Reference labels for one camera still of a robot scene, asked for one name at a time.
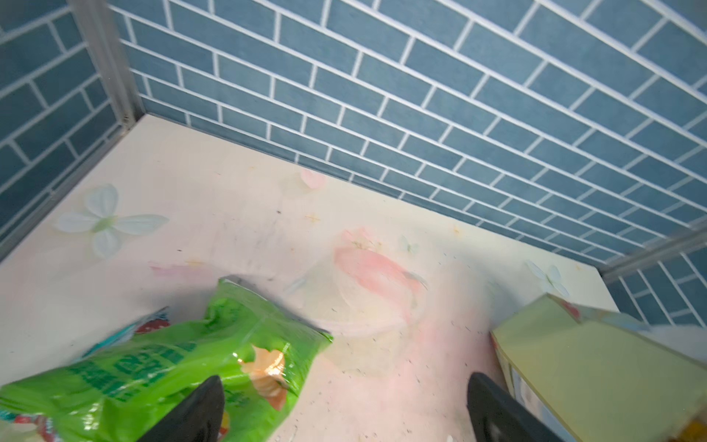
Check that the green chips bag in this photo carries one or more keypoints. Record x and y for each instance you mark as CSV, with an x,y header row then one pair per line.
x,y
261,354

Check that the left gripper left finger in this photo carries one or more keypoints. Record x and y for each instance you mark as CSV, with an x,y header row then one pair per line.
x,y
199,417

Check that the illustrated paper gift bag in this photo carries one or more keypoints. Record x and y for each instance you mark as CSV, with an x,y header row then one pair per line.
x,y
595,375

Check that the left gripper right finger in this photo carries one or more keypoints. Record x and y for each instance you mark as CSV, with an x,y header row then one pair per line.
x,y
496,416

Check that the teal red snack packet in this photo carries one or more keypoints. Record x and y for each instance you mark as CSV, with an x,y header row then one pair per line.
x,y
146,324

